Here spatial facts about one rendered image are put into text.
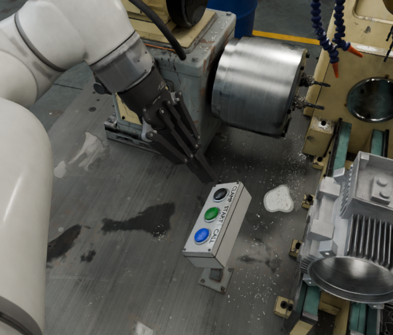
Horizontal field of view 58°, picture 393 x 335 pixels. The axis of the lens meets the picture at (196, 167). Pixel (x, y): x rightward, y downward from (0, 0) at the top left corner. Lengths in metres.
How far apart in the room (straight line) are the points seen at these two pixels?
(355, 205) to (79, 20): 0.52
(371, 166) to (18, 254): 0.68
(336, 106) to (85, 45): 0.79
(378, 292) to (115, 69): 0.62
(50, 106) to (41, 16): 2.24
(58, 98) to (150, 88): 2.29
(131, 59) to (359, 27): 0.75
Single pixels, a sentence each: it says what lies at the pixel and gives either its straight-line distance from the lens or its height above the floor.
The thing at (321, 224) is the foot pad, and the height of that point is 1.08.
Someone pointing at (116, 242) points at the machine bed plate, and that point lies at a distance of 0.97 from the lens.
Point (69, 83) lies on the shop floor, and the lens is 2.95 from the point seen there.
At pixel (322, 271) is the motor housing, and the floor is 0.95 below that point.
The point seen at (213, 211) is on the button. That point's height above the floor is 1.08.
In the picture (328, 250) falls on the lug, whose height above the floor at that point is 1.09.
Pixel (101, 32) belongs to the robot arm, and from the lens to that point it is 0.53.
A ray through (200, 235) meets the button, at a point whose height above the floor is 1.07.
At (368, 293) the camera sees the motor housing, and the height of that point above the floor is 0.96.
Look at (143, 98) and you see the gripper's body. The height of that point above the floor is 1.29.
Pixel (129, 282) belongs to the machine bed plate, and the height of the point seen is 0.80.
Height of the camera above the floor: 1.64
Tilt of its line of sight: 49 degrees down
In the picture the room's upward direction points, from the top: straight up
